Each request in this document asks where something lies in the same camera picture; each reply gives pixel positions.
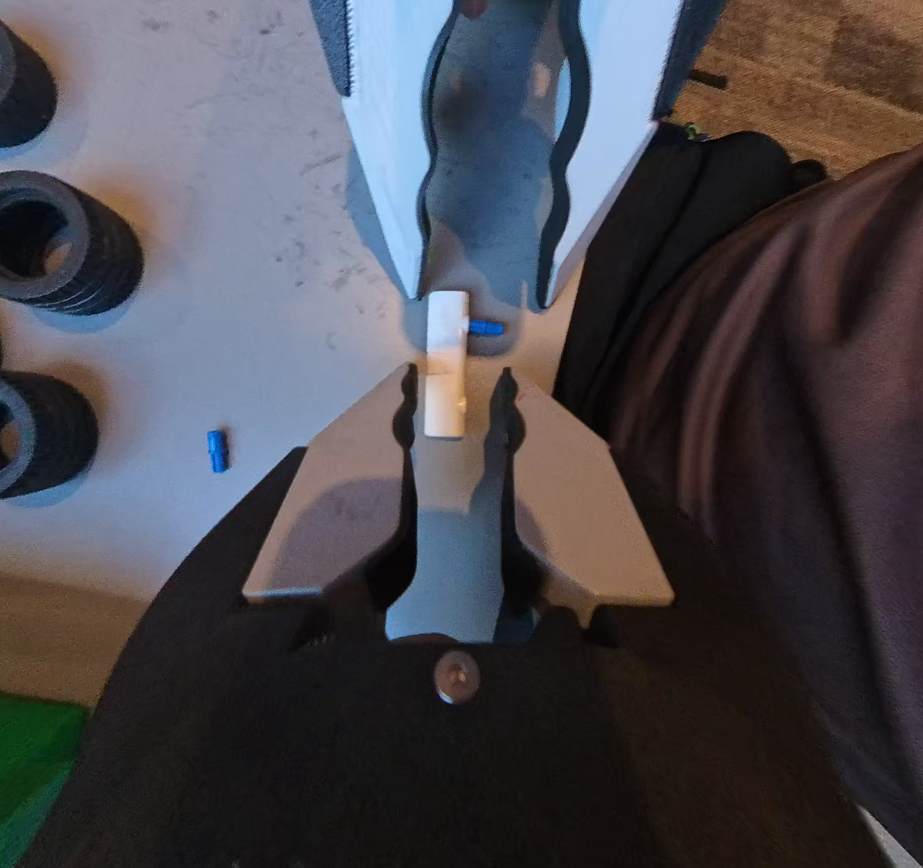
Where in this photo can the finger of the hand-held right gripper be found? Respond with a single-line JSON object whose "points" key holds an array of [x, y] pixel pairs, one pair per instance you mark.
{"points": [[620, 89], [389, 89]]}

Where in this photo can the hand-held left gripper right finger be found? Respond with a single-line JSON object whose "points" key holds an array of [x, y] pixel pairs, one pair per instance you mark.
{"points": [[577, 514]]}

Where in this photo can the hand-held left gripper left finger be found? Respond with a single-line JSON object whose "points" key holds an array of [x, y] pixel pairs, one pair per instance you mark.
{"points": [[339, 507]]}

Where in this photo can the blue toy connector pin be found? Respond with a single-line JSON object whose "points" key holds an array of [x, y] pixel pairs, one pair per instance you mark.
{"points": [[487, 328], [217, 452]]}

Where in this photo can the white toy beam brick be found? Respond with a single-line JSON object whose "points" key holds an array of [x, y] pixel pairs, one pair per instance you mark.
{"points": [[443, 377]]}

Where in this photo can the green plastic bin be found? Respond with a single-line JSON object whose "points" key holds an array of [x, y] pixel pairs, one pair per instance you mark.
{"points": [[36, 774]]}

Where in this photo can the grey desk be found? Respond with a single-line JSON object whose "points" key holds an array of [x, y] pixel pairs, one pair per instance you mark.
{"points": [[216, 161]]}

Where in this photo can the person's brown shirt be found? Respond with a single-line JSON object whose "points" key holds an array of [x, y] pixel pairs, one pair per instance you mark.
{"points": [[793, 377]]}

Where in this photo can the black rubber tyre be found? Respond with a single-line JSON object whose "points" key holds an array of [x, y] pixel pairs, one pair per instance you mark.
{"points": [[108, 269], [32, 89], [72, 435]]}

